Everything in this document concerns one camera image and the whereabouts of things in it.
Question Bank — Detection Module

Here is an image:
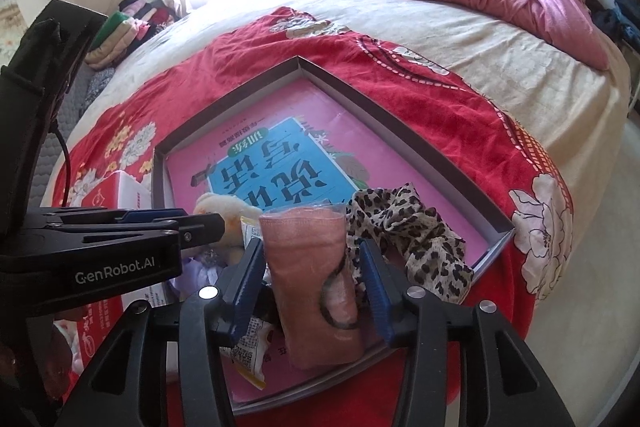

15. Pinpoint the leopard print scrunchie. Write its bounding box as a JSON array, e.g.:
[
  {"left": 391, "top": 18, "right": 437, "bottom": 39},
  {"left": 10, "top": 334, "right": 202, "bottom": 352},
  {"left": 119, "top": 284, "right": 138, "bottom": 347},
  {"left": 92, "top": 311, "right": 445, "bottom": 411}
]
[{"left": 346, "top": 183, "right": 474, "bottom": 305}]

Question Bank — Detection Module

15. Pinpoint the red tissue box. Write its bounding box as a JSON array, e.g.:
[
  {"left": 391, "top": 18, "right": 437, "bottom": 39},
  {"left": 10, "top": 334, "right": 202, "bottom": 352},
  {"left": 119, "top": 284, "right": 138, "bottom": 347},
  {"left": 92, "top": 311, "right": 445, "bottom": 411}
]
[{"left": 54, "top": 170, "right": 181, "bottom": 373}]

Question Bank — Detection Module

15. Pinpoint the stack of folded clothes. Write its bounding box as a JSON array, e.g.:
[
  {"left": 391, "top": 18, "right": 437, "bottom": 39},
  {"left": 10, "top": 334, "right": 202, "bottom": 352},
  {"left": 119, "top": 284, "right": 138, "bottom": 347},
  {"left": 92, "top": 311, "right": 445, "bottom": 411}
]
[{"left": 85, "top": 0, "right": 179, "bottom": 70}]

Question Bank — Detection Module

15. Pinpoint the blue clothes pile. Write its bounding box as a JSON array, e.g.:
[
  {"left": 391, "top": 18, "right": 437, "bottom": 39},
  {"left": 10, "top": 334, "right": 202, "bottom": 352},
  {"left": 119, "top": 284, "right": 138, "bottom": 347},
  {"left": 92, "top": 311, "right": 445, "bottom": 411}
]
[{"left": 592, "top": 0, "right": 640, "bottom": 53}]

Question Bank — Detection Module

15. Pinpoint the red floral blanket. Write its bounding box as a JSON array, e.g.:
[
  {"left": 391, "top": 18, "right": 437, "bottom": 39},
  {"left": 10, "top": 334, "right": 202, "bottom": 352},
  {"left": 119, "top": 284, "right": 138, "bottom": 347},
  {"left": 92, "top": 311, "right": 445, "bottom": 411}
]
[{"left": 49, "top": 5, "right": 576, "bottom": 427}]

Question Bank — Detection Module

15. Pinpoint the dark patterned pillow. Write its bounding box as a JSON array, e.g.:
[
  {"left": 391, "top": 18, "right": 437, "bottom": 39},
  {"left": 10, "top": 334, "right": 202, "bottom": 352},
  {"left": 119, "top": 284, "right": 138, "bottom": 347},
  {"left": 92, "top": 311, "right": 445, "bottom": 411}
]
[{"left": 78, "top": 67, "right": 115, "bottom": 117}]

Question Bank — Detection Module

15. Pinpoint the yellow white snack packet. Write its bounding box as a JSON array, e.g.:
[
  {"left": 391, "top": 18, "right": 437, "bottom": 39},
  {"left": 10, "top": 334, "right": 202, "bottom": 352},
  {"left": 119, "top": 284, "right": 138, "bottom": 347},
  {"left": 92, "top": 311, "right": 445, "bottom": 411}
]
[{"left": 219, "top": 215, "right": 276, "bottom": 391}]

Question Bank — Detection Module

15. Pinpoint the plush bear purple dress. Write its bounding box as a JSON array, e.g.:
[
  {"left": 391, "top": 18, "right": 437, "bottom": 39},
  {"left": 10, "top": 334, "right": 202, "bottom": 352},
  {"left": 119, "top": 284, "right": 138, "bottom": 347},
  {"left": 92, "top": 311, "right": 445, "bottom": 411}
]
[{"left": 171, "top": 193, "right": 262, "bottom": 300}]

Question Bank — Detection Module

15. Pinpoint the pink cloth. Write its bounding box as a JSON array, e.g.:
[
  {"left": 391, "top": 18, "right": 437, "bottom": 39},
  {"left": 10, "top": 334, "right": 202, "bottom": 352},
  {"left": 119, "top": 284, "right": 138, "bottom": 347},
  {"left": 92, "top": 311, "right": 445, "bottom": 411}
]
[{"left": 259, "top": 205, "right": 363, "bottom": 369}]

